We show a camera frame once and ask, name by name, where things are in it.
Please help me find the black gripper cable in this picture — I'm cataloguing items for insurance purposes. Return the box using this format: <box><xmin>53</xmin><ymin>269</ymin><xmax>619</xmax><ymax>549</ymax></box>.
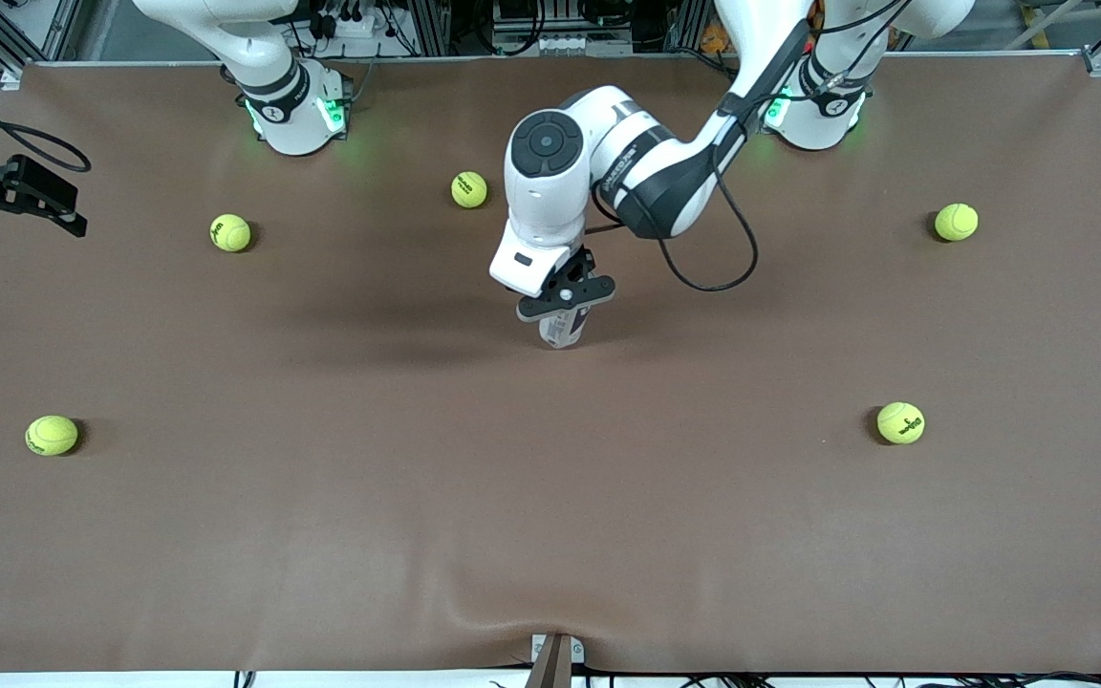
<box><xmin>0</xmin><ymin>65</ymin><xmax>93</xmax><ymax>175</ymax></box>
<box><xmin>589</xmin><ymin>0</ymin><xmax>915</xmax><ymax>292</ymax></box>

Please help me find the white blue tennis ball can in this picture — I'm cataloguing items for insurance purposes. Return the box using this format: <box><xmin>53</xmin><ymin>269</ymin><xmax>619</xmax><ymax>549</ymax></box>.
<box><xmin>539</xmin><ymin>308</ymin><xmax>593</xmax><ymax>351</ymax></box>

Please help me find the white power strip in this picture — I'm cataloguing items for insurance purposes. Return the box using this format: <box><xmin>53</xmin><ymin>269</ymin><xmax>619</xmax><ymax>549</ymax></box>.
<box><xmin>316</xmin><ymin>8</ymin><xmax>389</xmax><ymax>41</ymax></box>

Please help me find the metal camera post bracket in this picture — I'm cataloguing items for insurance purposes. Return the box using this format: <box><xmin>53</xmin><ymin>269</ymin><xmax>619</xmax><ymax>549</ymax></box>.
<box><xmin>525</xmin><ymin>633</ymin><xmax>586</xmax><ymax>688</ymax></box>

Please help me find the yellow tennis ball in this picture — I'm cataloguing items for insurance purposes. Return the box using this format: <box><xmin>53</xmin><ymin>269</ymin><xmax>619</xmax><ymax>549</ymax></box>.
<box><xmin>25</xmin><ymin>415</ymin><xmax>79</xmax><ymax>457</ymax></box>
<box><xmin>876</xmin><ymin>401</ymin><xmax>926</xmax><ymax>445</ymax></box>
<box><xmin>935</xmin><ymin>203</ymin><xmax>980</xmax><ymax>243</ymax></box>
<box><xmin>450</xmin><ymin>170</ymin><xmax>489</xmax><ymax>209</ymax></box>
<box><xmin>210</xmin><ymin>213</ymin><xmax>252</xmax><ymax>253</ymax></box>

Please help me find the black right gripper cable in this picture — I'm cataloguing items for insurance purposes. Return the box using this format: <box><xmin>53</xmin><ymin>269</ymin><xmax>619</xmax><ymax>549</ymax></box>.
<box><xmin>0</xmin><ymin>65</ymin><xmax>93</xmax><ymax>175</ymax></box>

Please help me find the aluminium frame post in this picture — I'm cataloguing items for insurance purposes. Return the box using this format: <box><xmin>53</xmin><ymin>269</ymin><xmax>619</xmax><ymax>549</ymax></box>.
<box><xmin>667</xmin><ymin>0</ymin><xmax>709</xmax><ymax>54</ymax></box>
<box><xmin>414</xmin><ymin>0</ymin><xmax>451</xmax><ymax>56</ymax></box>

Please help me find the yellow stick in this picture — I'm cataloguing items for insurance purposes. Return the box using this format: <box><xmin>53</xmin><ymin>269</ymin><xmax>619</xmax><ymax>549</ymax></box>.
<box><xmin>1019</xmin><ymin>0</ymin><xmax>1053</xmax><ymax>49</ymax></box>

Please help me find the brown table mat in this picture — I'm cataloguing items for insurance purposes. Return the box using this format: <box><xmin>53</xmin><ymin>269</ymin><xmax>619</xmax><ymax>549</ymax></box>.
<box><xmin>0</xmin><ymin>55</ymin><xmax>1101</xmax><ymax>675</ymax></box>

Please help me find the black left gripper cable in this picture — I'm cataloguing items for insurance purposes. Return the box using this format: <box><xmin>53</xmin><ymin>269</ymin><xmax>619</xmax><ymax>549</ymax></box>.
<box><xmin>589</xmin><ymin>0</ymin><xmax>915</xmax><ymax>292</ymax></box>

